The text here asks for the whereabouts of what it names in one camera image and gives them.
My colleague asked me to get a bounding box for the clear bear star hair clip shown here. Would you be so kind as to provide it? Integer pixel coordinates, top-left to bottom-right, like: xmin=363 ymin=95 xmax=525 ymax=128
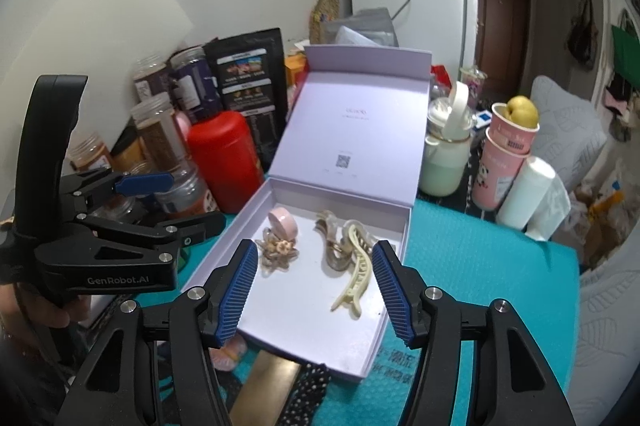
xmin=256 ymin=227 xmax=299 ymax=276

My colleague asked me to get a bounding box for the pink round hair clip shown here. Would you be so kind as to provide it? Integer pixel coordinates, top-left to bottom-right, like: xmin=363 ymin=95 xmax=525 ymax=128
xmin=268 ymin=207 xmax=298 ymax=242

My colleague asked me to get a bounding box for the marbled beige hair claw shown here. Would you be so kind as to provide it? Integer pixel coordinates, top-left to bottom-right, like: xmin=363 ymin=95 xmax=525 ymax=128
xmin=316 ymin=210 xmax=376 ymax=283

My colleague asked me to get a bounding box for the cream yellow hair clip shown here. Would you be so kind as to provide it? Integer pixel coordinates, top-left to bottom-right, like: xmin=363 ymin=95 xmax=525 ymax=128
xmin=328 ymin=220 xmax=375 ymax=319

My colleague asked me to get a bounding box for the black polka dot hair tie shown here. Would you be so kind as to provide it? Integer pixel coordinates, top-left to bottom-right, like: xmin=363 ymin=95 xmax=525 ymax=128
xmin=276 ymin=362 xmax=332 ymax=426

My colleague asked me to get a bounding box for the person's left hand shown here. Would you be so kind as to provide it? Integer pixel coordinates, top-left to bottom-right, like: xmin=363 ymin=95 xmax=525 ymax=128
xmin=14 ymin=285 xmax=91 ymax=328

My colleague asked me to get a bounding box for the orange label clear jar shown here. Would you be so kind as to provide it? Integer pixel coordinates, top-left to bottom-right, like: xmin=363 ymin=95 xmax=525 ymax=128
xmin=154 ymin=160 xmax=218 ymax=219

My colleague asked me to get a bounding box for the jar with Chinese label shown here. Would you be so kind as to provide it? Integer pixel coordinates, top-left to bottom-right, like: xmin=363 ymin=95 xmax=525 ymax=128
xmin=67 ymin=132 xmax=114 ymax=172

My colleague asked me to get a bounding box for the red cylindrical tin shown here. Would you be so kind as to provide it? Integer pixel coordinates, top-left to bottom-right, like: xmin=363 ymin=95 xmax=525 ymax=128
xmin=188 ymin=111 xmax=264 ymax=213

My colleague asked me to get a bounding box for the brown spice jar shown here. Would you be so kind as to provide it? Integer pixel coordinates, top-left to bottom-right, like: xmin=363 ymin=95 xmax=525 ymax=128
xmin=131 ymin=92 xmax=188 ymax=172

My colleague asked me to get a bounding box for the gold rectangular card box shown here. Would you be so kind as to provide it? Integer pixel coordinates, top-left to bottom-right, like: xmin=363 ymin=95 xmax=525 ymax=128
xmin=230 ymin=350 xmax=302 ymax=426

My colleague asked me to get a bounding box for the dark purple jar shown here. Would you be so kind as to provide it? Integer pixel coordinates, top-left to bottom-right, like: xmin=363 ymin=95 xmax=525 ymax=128
xmin=169 ymin=46 xmax=222 ymax=123

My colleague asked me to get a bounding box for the teal bubble mailer mat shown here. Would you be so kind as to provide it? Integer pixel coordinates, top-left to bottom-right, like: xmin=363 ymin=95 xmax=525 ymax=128
xmin=134 ymin=197 xmax=582 ymax=426

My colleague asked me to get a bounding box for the lilac open gift box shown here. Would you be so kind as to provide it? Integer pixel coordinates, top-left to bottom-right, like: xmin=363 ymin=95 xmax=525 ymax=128
xmin=190 ymin=45 xmax=432 ymax=382

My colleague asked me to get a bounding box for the black snack pouch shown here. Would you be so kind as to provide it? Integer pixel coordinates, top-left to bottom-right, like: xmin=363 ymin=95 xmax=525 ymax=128
xmin=203 ymin=28 xmax=288 ymax=171

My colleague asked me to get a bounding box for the white tissue roll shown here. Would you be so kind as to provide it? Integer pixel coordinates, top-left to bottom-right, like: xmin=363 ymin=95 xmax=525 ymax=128
xmin=496 ymin=156 xmax=570 ymax=242

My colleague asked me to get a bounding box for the pink panda paper cup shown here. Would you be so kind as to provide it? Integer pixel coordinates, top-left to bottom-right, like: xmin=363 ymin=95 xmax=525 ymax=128
xmin=472 ymin=131 xmax=529 ymax=211

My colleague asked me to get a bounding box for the mint green water bottle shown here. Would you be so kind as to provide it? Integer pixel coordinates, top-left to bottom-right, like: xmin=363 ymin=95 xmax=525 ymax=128
xmin=419 ymin=81 xmax=475 ymax=197

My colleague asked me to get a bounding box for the upper pink paper cup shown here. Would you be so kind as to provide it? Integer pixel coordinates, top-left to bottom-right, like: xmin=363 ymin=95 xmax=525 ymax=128
xmin=487 ymin=103 xmax=540 ymax=155

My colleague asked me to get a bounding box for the grey quilted cushion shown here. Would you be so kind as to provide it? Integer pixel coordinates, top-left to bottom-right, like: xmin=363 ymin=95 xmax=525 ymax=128
xmin=530 ymin=76 xmax=606 ymax=192

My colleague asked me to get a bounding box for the woven round trivet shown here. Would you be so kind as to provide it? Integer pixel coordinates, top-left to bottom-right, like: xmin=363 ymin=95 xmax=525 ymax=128
xmin=308 ymin=0 xmax=340 ymax=44

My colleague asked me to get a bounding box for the yellow pear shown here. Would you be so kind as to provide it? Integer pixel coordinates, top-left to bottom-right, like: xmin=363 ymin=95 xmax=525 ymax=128
xmin=504 ymin=95 xmax=539 ymax=129

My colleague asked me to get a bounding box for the white refrigerator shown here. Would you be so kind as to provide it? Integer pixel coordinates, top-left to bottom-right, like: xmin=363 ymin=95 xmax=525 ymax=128
xmin=352 ymin=0 xmax=478 ymax=81

